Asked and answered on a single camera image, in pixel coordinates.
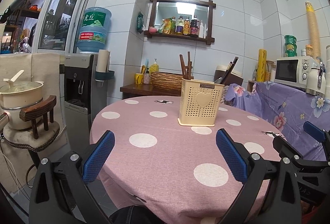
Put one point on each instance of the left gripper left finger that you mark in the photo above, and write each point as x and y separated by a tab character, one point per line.
60	193

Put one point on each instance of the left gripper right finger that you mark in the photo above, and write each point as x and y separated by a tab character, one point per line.
281	203

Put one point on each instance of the metal spoon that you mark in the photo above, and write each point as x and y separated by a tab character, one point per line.
219	80

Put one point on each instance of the black chopstick gold band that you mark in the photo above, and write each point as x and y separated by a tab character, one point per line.
229	69

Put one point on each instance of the brown wooden chopstick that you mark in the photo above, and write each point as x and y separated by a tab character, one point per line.
191	71
183	66
189	65

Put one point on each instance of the purple floral cloth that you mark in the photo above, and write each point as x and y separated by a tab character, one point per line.
287	109

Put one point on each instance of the small wooden stool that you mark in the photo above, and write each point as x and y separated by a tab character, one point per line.
44	109

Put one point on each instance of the white kettle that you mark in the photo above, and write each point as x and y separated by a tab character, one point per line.
316	80

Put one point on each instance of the water dispenser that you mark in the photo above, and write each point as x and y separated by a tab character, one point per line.
85	95

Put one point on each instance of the pink polka dot tablecloth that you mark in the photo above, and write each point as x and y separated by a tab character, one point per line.
176	171

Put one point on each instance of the white microwave oven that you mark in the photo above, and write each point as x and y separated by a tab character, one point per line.
294	71

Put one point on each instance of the cream cooking pot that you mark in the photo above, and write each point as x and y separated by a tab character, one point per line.
15	96

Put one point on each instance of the yellow roll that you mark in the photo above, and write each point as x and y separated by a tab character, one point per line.
261	67

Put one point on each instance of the dark wooden counter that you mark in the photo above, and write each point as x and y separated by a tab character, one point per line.
137	90

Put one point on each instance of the green stacked bowls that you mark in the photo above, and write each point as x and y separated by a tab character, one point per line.
290	46

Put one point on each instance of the cream plastic utensil holder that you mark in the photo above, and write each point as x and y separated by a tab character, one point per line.
199	103

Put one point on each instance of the yellow cup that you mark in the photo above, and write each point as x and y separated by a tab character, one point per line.
139	78

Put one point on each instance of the woven pattern basin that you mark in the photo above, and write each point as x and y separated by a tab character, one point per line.
167	81

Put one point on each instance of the yellow soap dispenser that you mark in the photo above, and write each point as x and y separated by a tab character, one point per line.
154	67

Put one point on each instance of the blue water bottle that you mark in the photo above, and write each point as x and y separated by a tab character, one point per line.
94	28

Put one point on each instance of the wooden framed wall shelf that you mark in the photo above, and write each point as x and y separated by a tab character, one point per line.
182	19

